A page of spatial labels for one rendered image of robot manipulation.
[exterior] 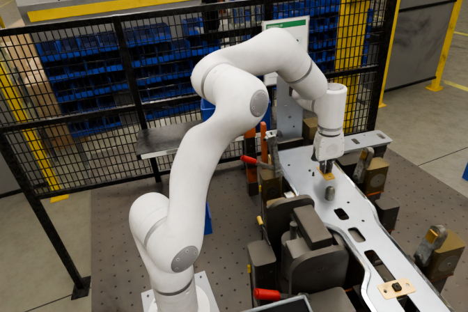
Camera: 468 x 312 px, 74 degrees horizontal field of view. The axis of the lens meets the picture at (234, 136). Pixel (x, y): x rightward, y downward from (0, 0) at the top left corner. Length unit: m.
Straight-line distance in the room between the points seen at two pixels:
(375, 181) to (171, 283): 0.77
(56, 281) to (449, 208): 2.27
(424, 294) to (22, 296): 2.22
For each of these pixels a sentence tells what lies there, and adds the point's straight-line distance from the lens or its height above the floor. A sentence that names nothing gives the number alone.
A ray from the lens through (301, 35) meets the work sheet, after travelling 1.56.
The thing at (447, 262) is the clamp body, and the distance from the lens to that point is 1.05.
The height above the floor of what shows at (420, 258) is 1.01.
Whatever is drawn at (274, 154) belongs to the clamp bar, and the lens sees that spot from 1.06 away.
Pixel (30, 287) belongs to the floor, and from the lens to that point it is 2.56.
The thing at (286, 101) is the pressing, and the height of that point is 1.19.
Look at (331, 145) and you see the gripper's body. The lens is 1.12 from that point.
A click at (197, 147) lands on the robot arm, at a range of 0.70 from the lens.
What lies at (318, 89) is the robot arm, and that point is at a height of 1.39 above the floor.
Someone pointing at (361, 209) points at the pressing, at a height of 1.00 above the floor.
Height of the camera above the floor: 1.75
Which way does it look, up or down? 31 degrees down
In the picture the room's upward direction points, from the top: 5 degrees counter-clockwise
